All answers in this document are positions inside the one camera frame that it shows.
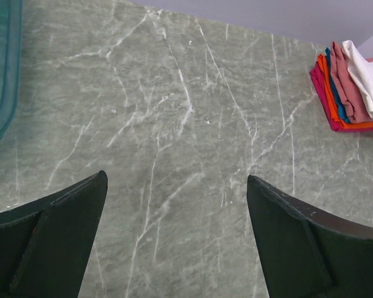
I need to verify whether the blue folded t shirt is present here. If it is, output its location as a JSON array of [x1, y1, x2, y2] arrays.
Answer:
[[325, 48, 351, 124]]

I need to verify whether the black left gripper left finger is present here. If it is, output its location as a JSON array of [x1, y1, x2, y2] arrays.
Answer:
[[0, 171, 108, 297]]

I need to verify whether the teal plastic bin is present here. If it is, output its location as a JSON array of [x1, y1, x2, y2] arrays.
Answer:
[[0, 1, 22, 141]]

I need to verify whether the white t shirt red print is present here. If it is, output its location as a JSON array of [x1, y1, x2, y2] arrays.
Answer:
[[342, 40, 373, 119]]

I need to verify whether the magenta folded t shirt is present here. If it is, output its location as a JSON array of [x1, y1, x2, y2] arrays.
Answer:
[[310, 63, 373, 132]]

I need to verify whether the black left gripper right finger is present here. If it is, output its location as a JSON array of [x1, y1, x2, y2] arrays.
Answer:
[[247, 176, 373, 297]]

